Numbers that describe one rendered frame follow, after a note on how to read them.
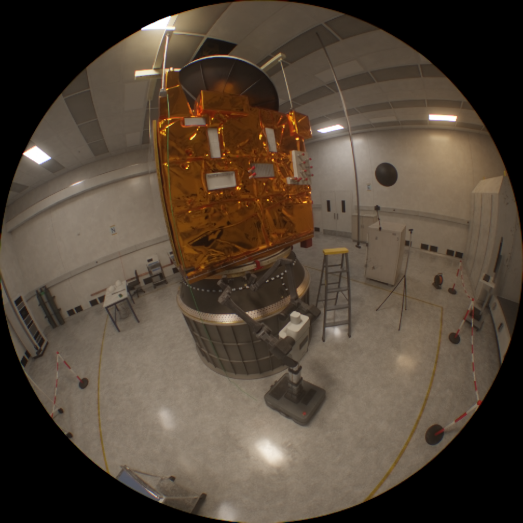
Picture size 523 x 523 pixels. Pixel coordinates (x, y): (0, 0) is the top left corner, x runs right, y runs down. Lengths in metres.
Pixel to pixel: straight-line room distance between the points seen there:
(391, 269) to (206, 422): 4.92
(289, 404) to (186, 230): 2.23
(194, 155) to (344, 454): 3.49
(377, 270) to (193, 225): 4.48
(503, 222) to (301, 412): 5.67
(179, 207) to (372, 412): 3.22
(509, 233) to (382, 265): 3.92
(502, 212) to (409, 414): 4.66
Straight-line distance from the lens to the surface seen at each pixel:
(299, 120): 2.72
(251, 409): 2.66
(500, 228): 5.62
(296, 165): 2.45
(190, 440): 2.76
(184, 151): 1.74
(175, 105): 2.03
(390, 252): 4.79
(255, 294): 2.04
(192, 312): 2.37
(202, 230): 1.68
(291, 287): 1.51
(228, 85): 2.74
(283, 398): 2.39
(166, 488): 2.60
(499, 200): 5.57
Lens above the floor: 2.44
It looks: 21 degrees down
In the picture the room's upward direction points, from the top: 8 degrees counter-clockwise
